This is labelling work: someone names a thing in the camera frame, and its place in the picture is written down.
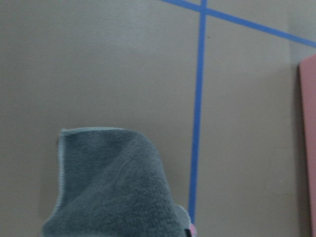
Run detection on grey pink cloth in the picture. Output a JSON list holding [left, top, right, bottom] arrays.
[[41, 127, 197, 237]]

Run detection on pink plastic bin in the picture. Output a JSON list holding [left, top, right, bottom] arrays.
[[299, 54, 316, 237]]

